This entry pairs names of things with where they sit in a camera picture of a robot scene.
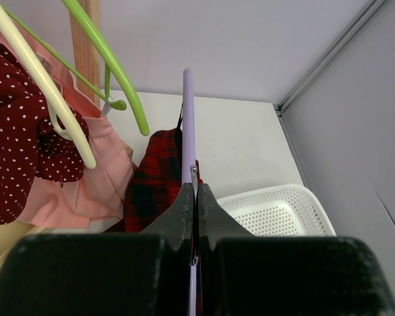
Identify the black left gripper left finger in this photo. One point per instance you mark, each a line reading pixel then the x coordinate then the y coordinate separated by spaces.
pixel 61 274

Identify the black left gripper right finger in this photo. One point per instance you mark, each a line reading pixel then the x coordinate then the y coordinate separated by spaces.
pixel 242 274

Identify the red plaid skirt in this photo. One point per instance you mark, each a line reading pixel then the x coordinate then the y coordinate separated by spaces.
pixel 151 187

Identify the purple plastic hanger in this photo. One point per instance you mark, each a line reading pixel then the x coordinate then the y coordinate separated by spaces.
pixel 190 170

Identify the pink skirt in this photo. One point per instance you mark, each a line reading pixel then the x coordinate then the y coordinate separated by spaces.
pixel 85 171

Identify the cream plastic hanger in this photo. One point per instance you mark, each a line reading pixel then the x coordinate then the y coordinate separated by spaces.
pixel 62 118

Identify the red polka dot skirt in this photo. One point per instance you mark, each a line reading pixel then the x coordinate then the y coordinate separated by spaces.
pixel 29 146

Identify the green plastic hanger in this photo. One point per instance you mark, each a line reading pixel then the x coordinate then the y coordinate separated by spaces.
pixel 112 65

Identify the white perforated plastic basket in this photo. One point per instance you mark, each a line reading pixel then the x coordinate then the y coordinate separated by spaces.
pixel 286 210

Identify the wooden clothes rack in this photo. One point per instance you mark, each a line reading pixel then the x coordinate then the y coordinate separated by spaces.
pixel 85 49

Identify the aluminium frame post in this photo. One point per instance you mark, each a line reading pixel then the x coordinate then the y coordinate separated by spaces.
pixel 316 70

